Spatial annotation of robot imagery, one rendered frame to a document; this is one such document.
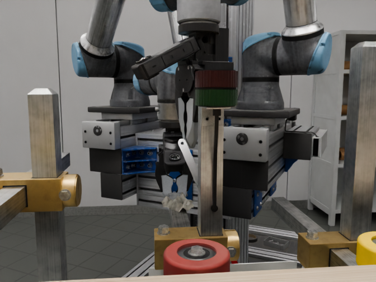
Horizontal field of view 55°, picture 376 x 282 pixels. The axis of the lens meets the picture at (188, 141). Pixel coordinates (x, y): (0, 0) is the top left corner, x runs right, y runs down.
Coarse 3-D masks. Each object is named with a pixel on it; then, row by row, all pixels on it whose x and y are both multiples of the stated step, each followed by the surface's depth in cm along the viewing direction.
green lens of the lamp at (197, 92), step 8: (200, 96) 49; (208, 96) 49; (216, 96) 48; (224, 96) 48; (232, 96) 49; (200, 104) 50; (208, 104) 49; (216, 104) 48; (224, 104) 49; (232, 104) 49
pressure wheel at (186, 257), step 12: (192, 240) 47; (204, 240) 47; (168, 252) 43; (180, 252) 44; (192, 252) 43; (204, 252) 43; (216, 252) 44; (228, 252) 43; (168, 264) 41; (180, 264) 40; (192, 264) 40; (204, 264) 40; (216, 264) 40; (228, 264) 42
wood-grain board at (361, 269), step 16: (224, 272) 40; (240, 272) 40; (256, 272) 40; (272, 272) 40; (288, 272) 40; (304, 272) 40; (320, 272) 40; (336, 272) 40; (352, 272) 40; (368, 272) 40
